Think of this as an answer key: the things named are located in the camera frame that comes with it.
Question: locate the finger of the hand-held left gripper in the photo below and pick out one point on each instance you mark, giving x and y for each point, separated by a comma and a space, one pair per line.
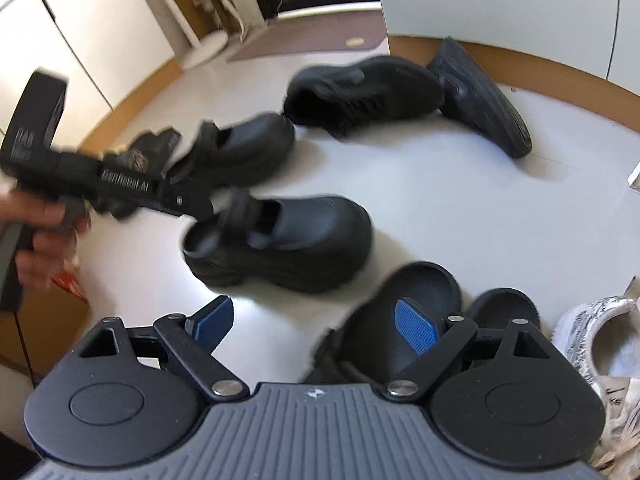
185, 202

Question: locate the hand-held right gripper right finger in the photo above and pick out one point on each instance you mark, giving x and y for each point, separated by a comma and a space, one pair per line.
417, 327

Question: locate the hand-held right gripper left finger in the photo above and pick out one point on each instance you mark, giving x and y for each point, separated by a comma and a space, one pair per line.
215, 322

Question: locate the black chunky platform clog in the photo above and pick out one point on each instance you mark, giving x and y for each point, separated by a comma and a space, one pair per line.
250, 145
310, 245

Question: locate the patterned white sneaker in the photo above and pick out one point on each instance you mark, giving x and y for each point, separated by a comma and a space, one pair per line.
585, 325

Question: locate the black lace-up sneaker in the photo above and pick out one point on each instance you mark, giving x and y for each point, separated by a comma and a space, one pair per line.
360, 90
480, 100

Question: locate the person's left hand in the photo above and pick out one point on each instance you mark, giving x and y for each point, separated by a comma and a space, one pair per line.
50, 220

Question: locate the black slide with bear print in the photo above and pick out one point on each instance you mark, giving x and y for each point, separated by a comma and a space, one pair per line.
150, 155

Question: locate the red printed packet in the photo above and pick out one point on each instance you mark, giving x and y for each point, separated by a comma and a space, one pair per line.
70, 285

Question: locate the white fan base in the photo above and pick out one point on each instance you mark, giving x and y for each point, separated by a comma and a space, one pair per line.
205, 47

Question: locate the open cardboard box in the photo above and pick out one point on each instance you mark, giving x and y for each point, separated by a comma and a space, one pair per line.
45, 330

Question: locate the brown door mat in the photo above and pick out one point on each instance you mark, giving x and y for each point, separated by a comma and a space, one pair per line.
310, 35

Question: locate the white cabinet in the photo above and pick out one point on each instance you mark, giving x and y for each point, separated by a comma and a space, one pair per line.
500, 0

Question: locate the white wall closet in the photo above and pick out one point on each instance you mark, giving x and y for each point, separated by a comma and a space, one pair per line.
75, 25

